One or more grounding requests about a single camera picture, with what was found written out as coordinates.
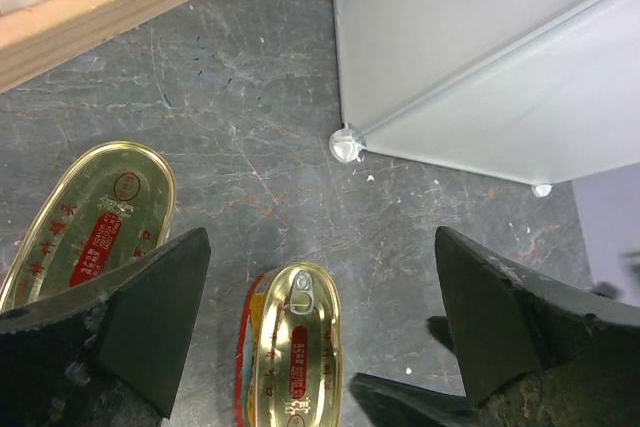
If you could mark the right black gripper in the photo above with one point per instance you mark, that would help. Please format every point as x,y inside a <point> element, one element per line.
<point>391,403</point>

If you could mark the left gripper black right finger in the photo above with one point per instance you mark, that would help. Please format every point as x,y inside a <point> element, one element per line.
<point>534,351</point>

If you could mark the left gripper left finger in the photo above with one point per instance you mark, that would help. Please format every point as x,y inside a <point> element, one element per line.
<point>111,351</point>

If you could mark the oval sardine tin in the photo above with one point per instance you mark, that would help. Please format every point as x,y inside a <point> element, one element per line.
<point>289,365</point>
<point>114,203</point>

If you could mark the white plastic cube cabinet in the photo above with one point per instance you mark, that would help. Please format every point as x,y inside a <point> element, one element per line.
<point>537,92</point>

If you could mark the wooden tray base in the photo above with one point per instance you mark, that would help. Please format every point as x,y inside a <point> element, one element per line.
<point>51,32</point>

